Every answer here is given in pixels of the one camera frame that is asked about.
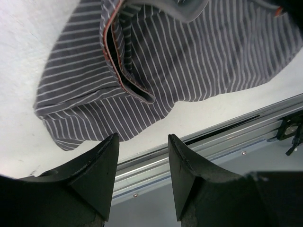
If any grey striped underwear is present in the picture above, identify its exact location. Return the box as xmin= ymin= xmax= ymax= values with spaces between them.
xmin=34 ymin=0 xmax=303 ymax=151

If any aluminium frame rail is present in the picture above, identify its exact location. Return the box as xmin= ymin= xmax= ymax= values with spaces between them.
xmin=112 ymin=95 xmax=303 ymax=204

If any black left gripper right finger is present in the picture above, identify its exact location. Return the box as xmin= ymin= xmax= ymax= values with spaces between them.
xmin=168 ymin=134 xmax=256 ymax=222

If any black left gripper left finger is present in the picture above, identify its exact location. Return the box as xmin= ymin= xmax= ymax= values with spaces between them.
xmin=21 ymin=132 xmax=120 ymax=222

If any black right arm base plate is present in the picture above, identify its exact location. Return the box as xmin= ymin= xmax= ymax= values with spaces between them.
xmin=267 ymin=110 xmax=303 ymax=142

